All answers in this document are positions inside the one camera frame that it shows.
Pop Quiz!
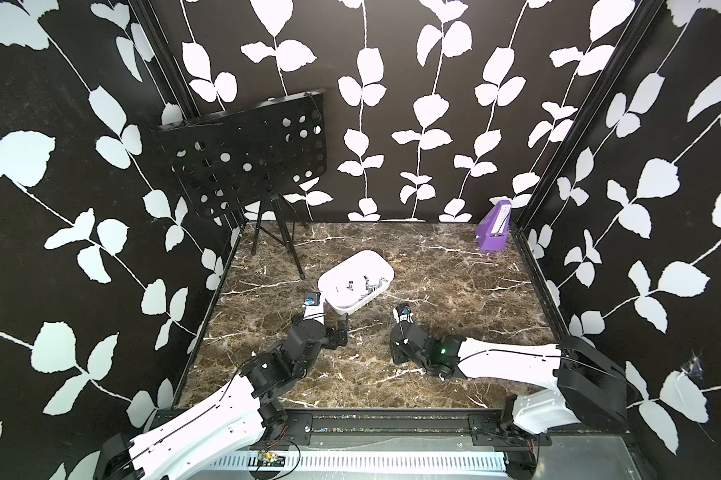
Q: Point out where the white plastic storage box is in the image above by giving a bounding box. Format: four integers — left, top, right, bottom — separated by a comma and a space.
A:
318, 250, 395, 315

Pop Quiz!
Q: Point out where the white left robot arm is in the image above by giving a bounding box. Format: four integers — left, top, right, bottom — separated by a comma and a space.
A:
92, 292, 348, 479

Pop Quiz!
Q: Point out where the white perforated cable duct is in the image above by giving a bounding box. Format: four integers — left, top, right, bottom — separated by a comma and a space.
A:
204, 451, 506, 476

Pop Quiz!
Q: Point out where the purple box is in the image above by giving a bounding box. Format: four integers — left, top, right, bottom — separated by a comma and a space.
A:
476, 200, 512, 251

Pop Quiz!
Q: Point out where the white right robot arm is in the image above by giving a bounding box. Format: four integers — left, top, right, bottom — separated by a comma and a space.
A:
389, 304, 628, 434

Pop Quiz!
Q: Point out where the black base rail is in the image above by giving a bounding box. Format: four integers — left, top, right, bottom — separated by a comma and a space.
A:
266, 408, 609, 451

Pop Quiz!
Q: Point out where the black tripod music stand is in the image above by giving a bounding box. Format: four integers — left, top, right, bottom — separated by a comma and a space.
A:
152, 89, 328, 255

